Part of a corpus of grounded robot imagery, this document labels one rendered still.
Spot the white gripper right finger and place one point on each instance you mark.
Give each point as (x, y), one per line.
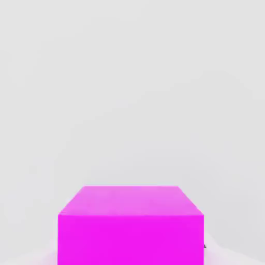
(217, 255)

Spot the small magenta cube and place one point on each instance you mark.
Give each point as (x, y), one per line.
(130, 238)

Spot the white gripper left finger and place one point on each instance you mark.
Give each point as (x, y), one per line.
(46, 258)

